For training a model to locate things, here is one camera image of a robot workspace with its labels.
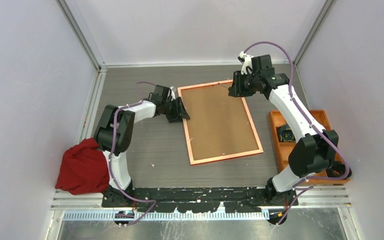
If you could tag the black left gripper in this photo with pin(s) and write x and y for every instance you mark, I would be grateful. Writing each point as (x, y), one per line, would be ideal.
(180, 112)

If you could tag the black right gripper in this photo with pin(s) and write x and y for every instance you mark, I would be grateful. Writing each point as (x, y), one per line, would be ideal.
(237, 90)

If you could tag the red picture frame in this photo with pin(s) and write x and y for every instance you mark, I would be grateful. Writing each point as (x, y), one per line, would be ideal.
(220, 127)

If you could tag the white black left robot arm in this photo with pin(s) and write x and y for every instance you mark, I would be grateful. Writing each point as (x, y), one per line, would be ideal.
(114, 133)

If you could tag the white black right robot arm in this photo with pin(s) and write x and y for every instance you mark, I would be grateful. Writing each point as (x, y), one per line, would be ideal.
(314, 150)

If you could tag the blue yellow rolled tie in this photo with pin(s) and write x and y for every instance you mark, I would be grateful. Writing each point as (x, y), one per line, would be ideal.
(285, 134)

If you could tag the red cloth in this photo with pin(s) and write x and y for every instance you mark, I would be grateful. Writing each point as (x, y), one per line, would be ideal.
(83, 169)

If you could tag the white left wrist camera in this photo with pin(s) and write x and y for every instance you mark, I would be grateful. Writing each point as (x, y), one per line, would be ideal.
(171, 94)

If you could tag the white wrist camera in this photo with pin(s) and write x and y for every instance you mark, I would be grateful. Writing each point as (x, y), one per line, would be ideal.
(171, 94)
(246, 60)

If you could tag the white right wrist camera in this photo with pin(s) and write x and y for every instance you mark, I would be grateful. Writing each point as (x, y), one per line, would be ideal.
(246, 60)

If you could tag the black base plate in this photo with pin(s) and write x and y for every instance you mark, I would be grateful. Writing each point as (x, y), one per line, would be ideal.
(197, 199)

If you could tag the white slotted cable duct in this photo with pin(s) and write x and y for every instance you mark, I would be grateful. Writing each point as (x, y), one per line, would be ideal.
(129, 216)

